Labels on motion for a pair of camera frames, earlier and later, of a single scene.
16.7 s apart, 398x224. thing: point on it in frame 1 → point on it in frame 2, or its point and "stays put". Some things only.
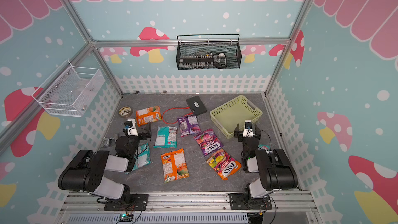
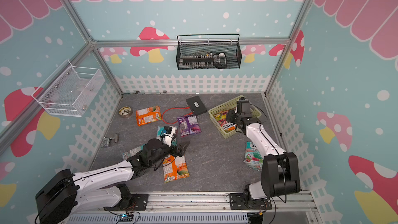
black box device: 196,106 stays put
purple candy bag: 188,125 stays put
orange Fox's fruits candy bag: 224,165 → 229,126
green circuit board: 125,217 stays put
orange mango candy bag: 174,166 stays put
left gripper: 148,132 → 181,151
